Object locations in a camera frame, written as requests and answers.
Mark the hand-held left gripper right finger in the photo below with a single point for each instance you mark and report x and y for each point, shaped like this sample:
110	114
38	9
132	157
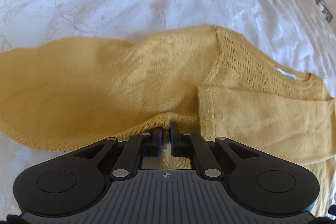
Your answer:
173	140

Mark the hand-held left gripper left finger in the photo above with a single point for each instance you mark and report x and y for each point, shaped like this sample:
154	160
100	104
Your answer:
158	141

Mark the yellow knitted sweater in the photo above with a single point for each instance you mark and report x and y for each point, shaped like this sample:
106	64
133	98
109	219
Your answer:
110	87

